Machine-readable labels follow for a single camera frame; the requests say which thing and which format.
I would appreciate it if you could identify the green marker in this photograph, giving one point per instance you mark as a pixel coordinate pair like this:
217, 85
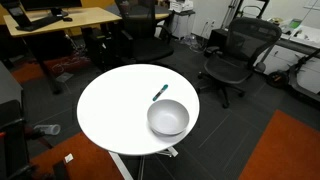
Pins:
160, 92

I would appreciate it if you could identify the grey bowl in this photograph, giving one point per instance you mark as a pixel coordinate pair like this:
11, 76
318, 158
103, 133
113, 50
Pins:
168, 117

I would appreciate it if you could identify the white table base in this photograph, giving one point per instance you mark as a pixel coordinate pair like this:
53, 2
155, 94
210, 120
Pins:
120, 166

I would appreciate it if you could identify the clear plastic bottle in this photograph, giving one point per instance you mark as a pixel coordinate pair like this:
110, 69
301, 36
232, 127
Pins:
48, 129

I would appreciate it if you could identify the green box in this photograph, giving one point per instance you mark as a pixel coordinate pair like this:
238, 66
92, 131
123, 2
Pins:
295, 23

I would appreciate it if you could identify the small white floor tag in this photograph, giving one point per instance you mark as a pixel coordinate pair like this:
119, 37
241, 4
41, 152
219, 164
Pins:
69, 158

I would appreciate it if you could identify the black computer tower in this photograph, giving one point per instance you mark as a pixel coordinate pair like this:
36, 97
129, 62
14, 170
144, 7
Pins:
95, 46

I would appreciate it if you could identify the black computer mouse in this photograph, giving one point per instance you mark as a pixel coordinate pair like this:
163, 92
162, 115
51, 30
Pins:
67, 19

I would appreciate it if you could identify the black padded office chair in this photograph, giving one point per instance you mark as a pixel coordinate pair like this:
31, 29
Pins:
146, 48

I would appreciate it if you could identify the wall power outlet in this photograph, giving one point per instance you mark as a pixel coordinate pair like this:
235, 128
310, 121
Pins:
210, 23

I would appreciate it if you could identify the grey floor box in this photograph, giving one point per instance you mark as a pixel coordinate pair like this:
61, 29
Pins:
64, 77

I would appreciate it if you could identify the white papers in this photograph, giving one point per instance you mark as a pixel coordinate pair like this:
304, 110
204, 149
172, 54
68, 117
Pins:
306, 33

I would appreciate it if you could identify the black mesh office chair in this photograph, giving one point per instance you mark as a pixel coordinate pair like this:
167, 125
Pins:
226, 68

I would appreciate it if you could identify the white printer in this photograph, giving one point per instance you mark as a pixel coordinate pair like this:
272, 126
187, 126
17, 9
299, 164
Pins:
181, 5

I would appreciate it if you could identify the black electric scooter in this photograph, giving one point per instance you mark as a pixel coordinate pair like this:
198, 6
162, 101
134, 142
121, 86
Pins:
278, 79

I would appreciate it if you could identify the black computer monitor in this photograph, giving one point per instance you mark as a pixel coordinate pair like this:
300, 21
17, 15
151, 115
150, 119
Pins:
50, 3

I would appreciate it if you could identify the white drawer cabinet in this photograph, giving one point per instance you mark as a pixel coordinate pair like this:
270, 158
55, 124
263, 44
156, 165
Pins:
182, 25

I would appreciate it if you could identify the black keyboard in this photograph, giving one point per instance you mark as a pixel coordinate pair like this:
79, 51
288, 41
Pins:
38, 23

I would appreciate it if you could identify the black stand leg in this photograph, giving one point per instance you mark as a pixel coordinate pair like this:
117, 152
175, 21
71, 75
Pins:
61, 170

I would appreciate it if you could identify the black floor box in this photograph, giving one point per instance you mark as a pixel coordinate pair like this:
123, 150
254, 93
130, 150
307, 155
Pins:
218, 38

